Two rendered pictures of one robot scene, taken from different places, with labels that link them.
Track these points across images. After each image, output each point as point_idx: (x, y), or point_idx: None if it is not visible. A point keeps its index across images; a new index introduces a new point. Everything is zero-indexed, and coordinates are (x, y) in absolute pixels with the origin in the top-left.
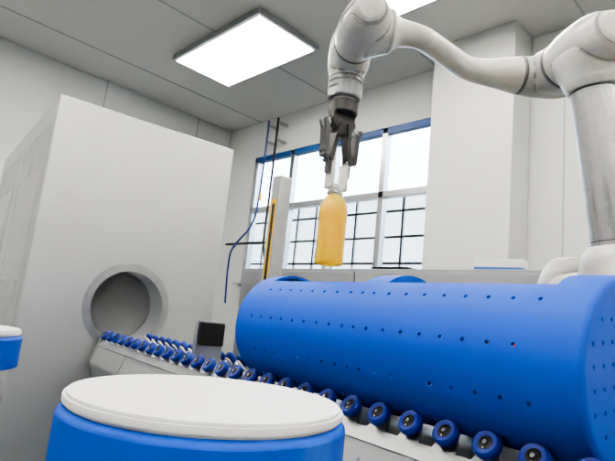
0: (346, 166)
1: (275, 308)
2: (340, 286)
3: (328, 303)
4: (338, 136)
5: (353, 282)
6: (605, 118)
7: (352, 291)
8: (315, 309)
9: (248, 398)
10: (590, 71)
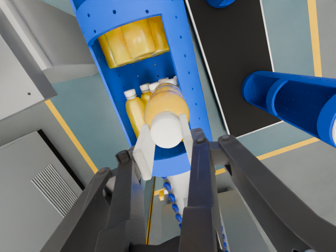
0: (142, 150)
1: (203, 101)
2: (176, 39)
3: (187, 38)
4: (196, 204)
5: (167, 30)
6: None
7: (175, 15)
8: (192, 50)
9: None
10: None
